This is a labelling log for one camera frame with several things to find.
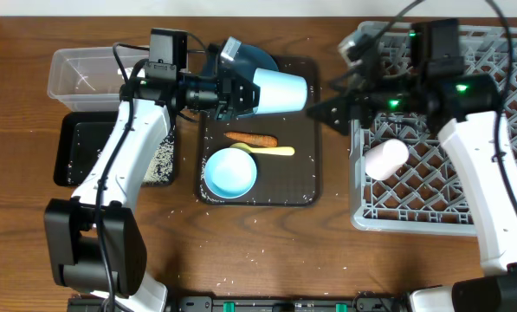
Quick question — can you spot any dark blue plate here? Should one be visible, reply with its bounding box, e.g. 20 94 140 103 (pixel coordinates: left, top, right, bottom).
200 43 279 82

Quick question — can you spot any light blue plastic cup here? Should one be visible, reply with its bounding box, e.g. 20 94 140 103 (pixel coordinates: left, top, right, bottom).
253 68 308 114

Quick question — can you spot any pink plastic cup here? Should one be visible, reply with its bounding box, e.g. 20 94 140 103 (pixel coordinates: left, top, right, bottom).
365 139 410 180

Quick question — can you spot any light blue bowl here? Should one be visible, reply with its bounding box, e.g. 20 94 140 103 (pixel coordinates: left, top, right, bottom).
204 147 257 199

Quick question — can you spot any pile of white rice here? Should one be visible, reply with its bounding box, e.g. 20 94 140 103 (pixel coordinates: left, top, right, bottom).
143 133 175 185

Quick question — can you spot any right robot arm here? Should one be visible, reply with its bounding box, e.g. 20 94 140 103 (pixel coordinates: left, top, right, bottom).
307 19 517 311

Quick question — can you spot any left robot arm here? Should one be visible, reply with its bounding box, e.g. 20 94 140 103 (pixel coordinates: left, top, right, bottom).
44 29 260 311

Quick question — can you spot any grey dishwasher rack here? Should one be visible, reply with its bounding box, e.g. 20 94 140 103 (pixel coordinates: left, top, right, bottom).
349 23 517 237

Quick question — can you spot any clear plastic waste bin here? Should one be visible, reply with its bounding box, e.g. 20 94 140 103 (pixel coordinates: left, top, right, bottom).
47 46 151 113

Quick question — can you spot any orange carrot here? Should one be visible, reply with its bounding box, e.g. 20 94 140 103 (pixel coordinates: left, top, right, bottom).
224 132 278 147

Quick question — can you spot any pale yellow plastic spoon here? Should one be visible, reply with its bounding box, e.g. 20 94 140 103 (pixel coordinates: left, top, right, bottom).
231 143 295 156

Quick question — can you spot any dark brown serving tray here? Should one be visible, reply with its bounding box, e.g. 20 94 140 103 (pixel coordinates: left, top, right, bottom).
194 54 322 207

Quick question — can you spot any black plastic tray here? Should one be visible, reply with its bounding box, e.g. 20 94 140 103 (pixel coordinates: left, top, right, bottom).
54 112 178 186

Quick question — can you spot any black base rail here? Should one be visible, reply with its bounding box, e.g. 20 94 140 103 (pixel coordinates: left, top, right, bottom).
66 296 410 312

